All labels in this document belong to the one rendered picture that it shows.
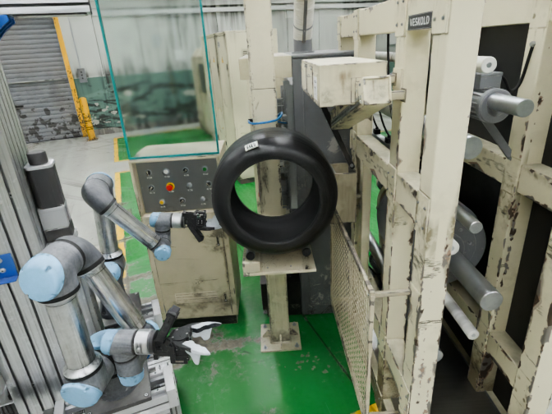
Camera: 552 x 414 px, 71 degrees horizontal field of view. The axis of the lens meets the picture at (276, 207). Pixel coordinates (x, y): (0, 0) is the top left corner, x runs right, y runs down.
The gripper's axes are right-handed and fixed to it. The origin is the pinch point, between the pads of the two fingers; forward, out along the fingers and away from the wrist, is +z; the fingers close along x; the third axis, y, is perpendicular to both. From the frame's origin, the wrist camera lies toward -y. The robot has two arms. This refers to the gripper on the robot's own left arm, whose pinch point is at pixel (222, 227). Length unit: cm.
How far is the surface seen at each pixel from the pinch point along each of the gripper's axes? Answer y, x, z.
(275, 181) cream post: 15.7, 28.3, 26.5
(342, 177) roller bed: 23, 21, 62
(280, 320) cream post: -80, 28, 36
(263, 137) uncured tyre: 48, -7, 18
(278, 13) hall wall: 173, 1009, 56
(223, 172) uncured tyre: 31.6, -10.5, 0.7
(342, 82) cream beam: 75, -34, 44
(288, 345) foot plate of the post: -97, 25, 43
